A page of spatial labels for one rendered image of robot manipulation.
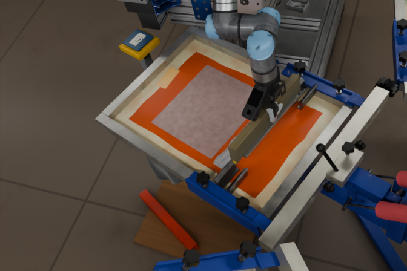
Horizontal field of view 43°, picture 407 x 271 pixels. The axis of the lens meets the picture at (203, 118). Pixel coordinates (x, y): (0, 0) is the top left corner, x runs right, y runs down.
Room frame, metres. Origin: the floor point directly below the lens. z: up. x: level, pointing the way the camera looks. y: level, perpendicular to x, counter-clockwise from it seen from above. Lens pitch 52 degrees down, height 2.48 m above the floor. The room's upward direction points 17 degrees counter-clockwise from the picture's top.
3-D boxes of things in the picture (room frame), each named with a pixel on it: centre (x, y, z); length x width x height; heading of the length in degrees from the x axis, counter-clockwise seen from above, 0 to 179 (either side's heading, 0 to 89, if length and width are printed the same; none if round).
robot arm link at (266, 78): (1.02, -0.21, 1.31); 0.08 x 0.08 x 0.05
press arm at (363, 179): (0.73, -0.40, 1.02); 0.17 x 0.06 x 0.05; 36
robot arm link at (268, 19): (1.12, -0.24, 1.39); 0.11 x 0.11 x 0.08; 63
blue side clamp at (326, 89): (1.15, -0.44, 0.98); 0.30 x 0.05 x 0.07; 36
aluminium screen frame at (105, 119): (1.18, -0.07, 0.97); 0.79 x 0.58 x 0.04; 36
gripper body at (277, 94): (1.02, -0.22, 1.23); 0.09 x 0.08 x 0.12; 127
